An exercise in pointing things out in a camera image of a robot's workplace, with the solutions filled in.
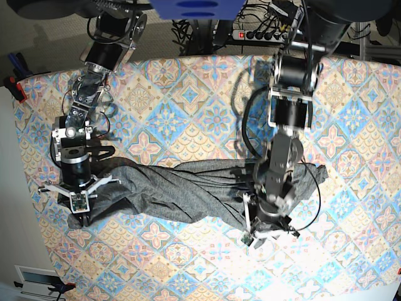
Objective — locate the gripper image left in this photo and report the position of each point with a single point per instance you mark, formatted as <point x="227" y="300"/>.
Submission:
<point x="78" y="186"/>

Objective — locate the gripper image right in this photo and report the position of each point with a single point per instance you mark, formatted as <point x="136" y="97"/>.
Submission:
<point x="259" y="226"/>

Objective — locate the grey t-shirt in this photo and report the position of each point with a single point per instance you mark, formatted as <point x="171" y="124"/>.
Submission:
<point x="185" y="193"/>

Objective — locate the robot arm image right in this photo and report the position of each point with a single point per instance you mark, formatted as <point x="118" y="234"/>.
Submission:
<point x="294" y="75"/>

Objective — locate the black clamp bottom left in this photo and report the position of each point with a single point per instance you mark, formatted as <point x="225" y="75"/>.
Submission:
<point x="59" y="288"/>

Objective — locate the patterned tile tablecloth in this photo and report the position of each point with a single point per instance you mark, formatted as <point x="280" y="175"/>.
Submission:
<point x="163" y="112"/>

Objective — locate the red black clamp left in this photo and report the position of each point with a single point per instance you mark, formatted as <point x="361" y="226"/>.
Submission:
<point x="15" y="89"/>

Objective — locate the white power strip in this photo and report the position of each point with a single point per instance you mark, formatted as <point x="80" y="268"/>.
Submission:
<point x="261" y="36"/>

